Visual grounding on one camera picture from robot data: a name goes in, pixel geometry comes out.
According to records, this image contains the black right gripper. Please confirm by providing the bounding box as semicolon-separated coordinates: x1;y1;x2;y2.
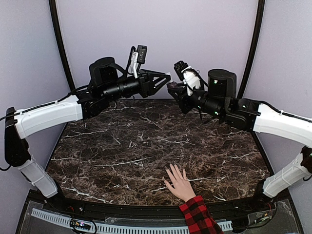
168;80;225;119

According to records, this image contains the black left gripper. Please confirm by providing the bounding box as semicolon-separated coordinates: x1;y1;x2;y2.
103;68;171;102

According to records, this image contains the purple nail polish bottle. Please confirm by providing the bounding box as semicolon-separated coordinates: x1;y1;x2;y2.
167;81;178;89

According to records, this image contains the red plaid sleeve forearm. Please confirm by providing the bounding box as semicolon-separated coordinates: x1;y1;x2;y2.
179;195;224;234

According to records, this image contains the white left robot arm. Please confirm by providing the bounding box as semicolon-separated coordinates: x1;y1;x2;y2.
3;57;171;213

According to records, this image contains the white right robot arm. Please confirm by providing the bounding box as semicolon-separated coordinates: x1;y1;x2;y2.
167;66;312;212

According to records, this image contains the person's bare hand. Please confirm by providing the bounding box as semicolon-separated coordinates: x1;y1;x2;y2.
164;164;196;202

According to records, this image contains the small green circuit board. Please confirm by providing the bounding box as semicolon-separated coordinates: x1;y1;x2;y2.
69;219;95;233

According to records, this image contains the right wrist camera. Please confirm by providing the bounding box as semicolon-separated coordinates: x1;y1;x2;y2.
174;60;205;96

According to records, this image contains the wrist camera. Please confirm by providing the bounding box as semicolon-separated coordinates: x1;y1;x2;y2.
174;60;205;96
126;45;148;78

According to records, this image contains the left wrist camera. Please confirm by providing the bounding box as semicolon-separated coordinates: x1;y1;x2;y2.
126;45;148;78

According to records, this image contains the black right frame post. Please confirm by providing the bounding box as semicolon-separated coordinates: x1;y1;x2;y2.
237;0;265;98

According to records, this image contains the black frame post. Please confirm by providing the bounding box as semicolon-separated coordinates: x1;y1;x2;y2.
49;0;76;91
237;0;265;98

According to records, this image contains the black left frame post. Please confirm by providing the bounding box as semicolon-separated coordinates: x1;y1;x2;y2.
49;0;76;91

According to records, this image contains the grey slotted cable duct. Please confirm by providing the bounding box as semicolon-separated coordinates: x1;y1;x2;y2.
31;208;234;234

